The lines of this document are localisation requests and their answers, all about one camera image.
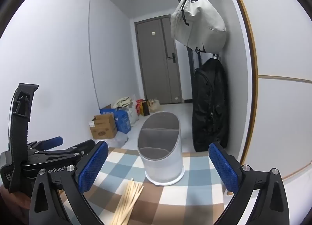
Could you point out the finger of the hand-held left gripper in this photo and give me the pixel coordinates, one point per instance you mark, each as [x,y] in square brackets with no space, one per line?
[82,145]
[53,140]

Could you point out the cream cloth bag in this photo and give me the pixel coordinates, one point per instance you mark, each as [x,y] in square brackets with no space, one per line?
[123,102]

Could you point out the black yellow paper bag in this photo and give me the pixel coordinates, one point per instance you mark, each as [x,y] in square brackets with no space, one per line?
[145,108]

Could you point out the white grey utensil holder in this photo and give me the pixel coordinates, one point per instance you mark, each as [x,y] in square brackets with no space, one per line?
[163,166]

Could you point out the white plastic bag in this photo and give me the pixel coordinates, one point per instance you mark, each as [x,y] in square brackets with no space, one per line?
[133,115]

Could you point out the clear plastic bag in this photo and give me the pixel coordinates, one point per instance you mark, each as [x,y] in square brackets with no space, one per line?
[117,139]

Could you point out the pile of wooden chopsticks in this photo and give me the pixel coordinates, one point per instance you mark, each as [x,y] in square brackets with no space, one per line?
[126,203]

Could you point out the beige plastic bag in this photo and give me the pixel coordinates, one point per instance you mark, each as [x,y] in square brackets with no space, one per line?
[155,105]

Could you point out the red bag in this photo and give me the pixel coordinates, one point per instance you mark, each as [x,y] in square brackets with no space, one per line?
[139,107]

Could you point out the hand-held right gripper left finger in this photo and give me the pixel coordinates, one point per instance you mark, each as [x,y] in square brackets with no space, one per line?
[93,164]

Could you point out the grey sling bag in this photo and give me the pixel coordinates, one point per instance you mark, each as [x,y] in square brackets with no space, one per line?
[195,20]

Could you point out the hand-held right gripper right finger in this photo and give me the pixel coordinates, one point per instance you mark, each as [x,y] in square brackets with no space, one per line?
[223,166]

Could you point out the blue cardboard box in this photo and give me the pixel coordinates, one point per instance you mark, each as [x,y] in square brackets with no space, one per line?
[123,120]

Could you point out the brown cardboard box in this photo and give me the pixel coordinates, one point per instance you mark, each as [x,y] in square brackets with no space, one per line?
[104,127]

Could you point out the white wood-trimmed cabinet panel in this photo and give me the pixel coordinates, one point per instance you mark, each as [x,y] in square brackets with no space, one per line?
[280,44]

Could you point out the blue brown checked tablecloth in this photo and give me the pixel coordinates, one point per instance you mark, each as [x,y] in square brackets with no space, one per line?
[195,191]

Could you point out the black backpack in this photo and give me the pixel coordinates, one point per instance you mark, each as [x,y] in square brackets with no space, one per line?
[209,105]

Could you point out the grey door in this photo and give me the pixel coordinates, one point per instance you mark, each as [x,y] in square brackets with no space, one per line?
[156,69]

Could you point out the person's left hand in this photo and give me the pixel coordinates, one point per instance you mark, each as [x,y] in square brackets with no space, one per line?
[13,203]

